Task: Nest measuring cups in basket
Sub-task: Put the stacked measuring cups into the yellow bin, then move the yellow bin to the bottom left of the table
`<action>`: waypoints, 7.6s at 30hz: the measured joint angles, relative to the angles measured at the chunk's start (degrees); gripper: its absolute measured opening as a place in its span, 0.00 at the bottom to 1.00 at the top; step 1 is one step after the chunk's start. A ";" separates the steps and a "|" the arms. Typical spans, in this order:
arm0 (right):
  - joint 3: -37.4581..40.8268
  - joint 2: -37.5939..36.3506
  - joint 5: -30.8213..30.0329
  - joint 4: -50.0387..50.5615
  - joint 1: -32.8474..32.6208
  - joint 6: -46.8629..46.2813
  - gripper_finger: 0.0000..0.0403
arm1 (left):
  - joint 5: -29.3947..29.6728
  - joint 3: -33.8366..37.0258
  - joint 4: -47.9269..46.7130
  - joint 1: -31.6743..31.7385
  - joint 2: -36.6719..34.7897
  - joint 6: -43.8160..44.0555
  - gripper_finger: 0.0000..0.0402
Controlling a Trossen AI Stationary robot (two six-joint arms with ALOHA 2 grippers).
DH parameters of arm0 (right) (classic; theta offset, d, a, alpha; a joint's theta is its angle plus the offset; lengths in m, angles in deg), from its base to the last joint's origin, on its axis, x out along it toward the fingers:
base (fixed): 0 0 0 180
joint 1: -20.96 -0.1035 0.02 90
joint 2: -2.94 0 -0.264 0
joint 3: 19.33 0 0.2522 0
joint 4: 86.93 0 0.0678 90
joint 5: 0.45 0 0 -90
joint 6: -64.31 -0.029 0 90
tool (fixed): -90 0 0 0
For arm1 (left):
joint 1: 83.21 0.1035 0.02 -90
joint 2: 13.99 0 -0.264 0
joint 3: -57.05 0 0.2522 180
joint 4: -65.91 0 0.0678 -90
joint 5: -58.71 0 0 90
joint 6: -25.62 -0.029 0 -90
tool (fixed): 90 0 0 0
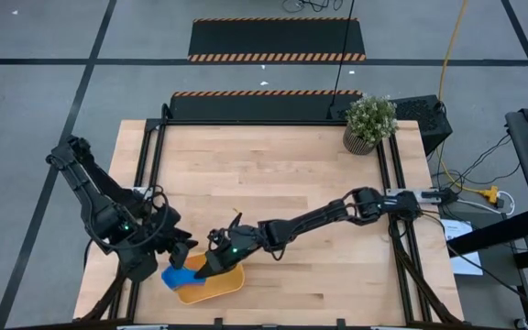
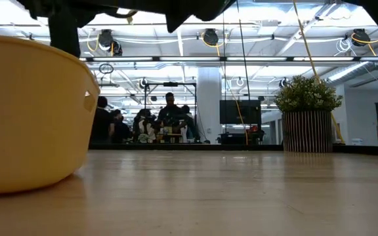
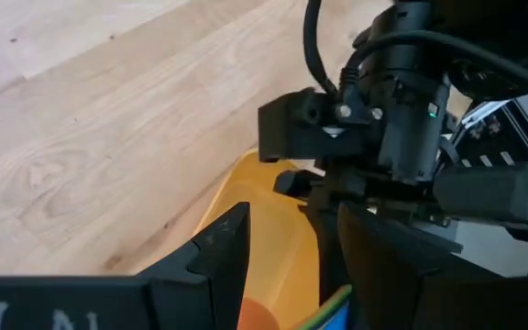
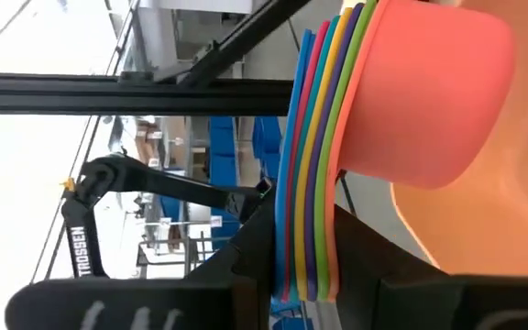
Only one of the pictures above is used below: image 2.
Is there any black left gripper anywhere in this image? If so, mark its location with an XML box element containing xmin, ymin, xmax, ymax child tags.
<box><xmin>16</xmin><ymin>0</ymin><xmax>140</xmax><ymax>58</ymax></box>

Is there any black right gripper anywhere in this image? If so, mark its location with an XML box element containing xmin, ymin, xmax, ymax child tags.
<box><xmin>164</xmin><ymin>0</ymin><xmax>238</xmax><ymax>34</ymax></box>

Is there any yellow plastic basket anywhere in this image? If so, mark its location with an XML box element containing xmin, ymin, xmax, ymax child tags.
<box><xmin>0</xmin><ymin>32</ymin><xmax>101</xmax><ymax>195</ymax></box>

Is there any long ceiling light strip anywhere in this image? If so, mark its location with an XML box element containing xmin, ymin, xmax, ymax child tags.
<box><xmin>79</xmin><ymin>56</ymin><xmax>378</xmax><ymax>63</ymax></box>

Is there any white pillar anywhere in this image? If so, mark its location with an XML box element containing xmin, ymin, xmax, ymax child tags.
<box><xmin>197</xmin><ymin>67</ymin><xmax>222</xmax><ymax>144</ymax></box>

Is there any person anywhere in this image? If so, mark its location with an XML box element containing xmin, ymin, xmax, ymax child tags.
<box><xmin>133</xmin><ymin>108</ymin><xmax>157</xmax><ymax>144</ymax></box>
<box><xmin>112</xmin><ymin>109</ymin><xmax>133</xmax><ymax>144</ymax></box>
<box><xmin>180</xmin><ymin>104</ymin><xmax>200</xmax><ymax>142</ymax></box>
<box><xmin>157</xmin><ymin>92</ymin><xmax>185</xmax><ymax>144</ymax></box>
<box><xmin>90</xmin><ymin>96</ymin><xmax>114</xmax><ymax>144</ymax></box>

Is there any black monitor screen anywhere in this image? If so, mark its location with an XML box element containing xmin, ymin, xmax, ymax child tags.
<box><xmin>219</xmin><ymin>100</ymin><xmax>262</xmax><ymax>125</ymax></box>

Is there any black background cart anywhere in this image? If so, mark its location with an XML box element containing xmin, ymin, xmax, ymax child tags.
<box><xmin>220</xmin><ymin>125</ymin><xmax>265</xmax><ymax>145</ymax></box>

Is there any potted plant in striped pot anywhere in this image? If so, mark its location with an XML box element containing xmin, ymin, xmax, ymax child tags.
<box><xmin>274</xmin><ymin>75</ymin><xmax>343</xmax><ymax>153</ymax></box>

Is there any black ceiling cable reel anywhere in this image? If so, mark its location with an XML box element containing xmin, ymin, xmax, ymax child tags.
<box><xmin>203</xmin><ymin>28</ymin><xmax>219</xmax><ymax>47</ymax></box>
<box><xmin>97</xmin><ymin>29</ymin><xmax>114</xmax><ymax>49</ymax></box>
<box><xmin>352</xmin><ymin>28</ymin><xmax>371</xmax><ymax>47</ymax></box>
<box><xmin>110</xmin><ymin>39</ymin><xmax>123</xmax><ymax>56</ymax></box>

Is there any black hanging cable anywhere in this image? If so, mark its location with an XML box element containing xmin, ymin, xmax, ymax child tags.
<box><xmin>236</xmin><ymin>0</ymin><xmax>251</xmax><ymax>101</ymax></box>

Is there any black background rig frame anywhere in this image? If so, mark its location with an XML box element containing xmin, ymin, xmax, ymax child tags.
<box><xmin>144</xmin><ymin>81</ymin><xmax>198</xmax><ymax>144</ymax></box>

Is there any yellow hanging cable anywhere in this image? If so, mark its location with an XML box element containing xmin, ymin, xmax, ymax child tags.
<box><xmin>291</xmin><ymin>0</ymin><xmax>346</xmax><ymax>144</ymax></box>

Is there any black aluminium table frame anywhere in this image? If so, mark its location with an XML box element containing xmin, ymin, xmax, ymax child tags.
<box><xmin>89</xmin><ymin>142</ymin><xmax>378</xmax><ymax>155</ymax></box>

